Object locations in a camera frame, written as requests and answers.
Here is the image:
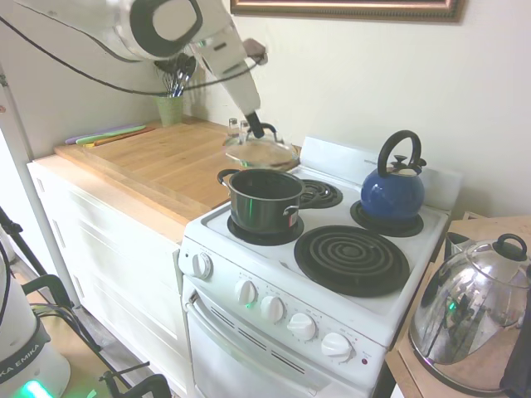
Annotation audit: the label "white stove knob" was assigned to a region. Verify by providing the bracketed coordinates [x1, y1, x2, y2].
[319, 331, 357, 362]
[191, 251, 215, 280]
[233, 279, 260, 306]
[286, 312, 318, 342]
[260, 294, 287, 324]

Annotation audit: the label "large black coil burner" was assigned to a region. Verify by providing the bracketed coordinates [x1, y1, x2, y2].
[294, 224, 412, 299]

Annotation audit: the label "white electric stove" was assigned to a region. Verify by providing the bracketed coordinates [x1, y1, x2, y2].
[178, 135, 464, 398]

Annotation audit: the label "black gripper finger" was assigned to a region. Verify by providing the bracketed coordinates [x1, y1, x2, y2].
[245, 109, 266, 139]

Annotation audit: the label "metal whisk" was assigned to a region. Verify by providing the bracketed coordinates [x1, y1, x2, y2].
[153, 61, 178, 98]

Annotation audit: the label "black camera tripod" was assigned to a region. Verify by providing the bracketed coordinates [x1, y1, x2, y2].
[0, 206, 49, 281]

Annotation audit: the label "wooden butcher block countertop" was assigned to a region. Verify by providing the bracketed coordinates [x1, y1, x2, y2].
[27, 115, 303, 245]

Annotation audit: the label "blue enamel kettle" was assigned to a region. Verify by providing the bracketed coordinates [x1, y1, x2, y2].
[359, 129, 428, 223]

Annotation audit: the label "light wooden side table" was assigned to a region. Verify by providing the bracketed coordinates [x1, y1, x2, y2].
[384, 214, 531, 398]

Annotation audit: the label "white kitchen cabinet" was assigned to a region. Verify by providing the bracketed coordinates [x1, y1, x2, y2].
[27, 159, 196, 398]

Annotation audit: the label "black clamp frame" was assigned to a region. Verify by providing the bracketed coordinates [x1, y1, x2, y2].
[24, 273, 172, 398]

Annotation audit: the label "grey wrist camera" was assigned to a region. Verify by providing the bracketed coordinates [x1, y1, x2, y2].
[241, 37, 269, 66]

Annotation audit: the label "colourful cutting mats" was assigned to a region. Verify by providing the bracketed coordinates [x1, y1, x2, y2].
[76, 124, 148, 147]

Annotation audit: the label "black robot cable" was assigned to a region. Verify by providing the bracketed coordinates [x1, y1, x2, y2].
[0, 15, 269, 95]

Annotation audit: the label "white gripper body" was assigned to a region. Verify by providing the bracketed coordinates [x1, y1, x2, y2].
[192, 19, 262, 116]

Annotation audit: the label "orange wooden utensil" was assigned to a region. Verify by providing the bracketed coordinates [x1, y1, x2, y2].
[84, 126, 157, 148]

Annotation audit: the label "green utensil cup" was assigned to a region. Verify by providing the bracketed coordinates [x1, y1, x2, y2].
[154, 94, 185, 129]

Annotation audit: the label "white oven door handle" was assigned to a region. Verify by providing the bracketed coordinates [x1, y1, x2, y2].
[183, 289, 323, 395]

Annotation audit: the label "black cooking pot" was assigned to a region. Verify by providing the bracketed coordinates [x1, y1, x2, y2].
[216, 167, 306, 234]

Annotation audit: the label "gold framed picture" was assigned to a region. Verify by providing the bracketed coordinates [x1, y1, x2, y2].
[230, 0, 468, 23]

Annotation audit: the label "purple silicone spatula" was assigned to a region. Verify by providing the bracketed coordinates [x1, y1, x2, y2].
[65, 124, 125, 146]

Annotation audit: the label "small black coil burner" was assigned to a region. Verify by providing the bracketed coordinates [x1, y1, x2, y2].
[297, 178, 345, 209]
[226, 214, 305, 247]
[349, 199, 426, 239]

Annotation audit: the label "metal spoon blue handle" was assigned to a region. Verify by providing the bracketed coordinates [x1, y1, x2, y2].
[175, 55, 198, 98]

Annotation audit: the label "glass pot lid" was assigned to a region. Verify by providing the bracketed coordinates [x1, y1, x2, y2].
[223, 122, 300, 172]

